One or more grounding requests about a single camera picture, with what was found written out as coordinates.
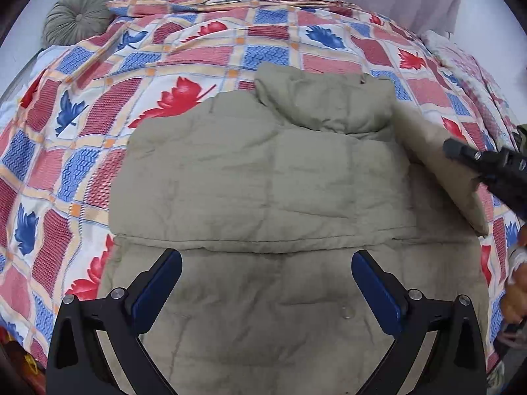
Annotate khaki puffer jacket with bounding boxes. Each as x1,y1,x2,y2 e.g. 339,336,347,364
99,63,488,394

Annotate person right hand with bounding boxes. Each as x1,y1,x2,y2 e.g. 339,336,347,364
500,225,527,324

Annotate olive green garment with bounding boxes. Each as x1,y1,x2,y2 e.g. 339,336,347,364
515,124,527,155

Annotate pink floral blanket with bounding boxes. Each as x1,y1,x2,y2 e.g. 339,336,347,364
420,30,517,149

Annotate leaf patterned patchwork quilt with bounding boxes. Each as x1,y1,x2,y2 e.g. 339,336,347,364
1,0,498,364

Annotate round green pleated cushion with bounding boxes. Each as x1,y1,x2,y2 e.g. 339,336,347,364
41,0,114,48

